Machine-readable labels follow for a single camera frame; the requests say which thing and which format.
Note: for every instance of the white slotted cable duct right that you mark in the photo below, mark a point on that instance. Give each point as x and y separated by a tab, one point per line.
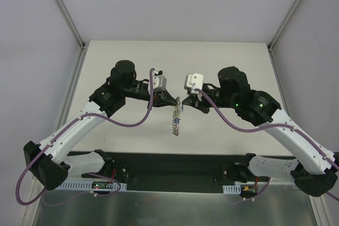
232	189

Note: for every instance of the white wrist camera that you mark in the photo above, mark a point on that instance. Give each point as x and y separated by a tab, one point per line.
193	83
157	80

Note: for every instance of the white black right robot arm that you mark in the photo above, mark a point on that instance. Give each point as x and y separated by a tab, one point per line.
314	168

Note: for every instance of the blue key tag on ring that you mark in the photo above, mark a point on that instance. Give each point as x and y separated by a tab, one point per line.
176	120

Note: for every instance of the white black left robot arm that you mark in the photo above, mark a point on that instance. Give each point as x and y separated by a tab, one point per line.
49	161

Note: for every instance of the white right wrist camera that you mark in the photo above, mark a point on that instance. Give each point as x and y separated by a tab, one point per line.
193	83

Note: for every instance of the aluminium corner frame post left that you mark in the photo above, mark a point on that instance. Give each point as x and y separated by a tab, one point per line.
70	23

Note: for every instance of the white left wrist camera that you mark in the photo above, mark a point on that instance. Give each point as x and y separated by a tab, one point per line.
157	80

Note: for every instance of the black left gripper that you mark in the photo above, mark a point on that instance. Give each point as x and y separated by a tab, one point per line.
157	99

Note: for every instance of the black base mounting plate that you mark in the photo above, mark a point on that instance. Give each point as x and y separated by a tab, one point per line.
159	172

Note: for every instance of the silver disc with key rings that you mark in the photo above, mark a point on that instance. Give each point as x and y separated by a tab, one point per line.
177	110

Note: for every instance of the aluminium corner frame post right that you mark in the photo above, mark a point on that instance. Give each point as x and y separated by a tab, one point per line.
284	23

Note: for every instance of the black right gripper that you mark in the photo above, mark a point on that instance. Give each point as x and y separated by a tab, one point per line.
197	101

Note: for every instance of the white slotted cable duct left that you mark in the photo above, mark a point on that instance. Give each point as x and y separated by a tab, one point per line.
90	185

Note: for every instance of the white slotted cable duct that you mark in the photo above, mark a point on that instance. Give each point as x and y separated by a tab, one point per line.
90	185
232	189

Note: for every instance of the aluminium corner frame post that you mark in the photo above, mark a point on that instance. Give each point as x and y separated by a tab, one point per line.
70	23
284	23

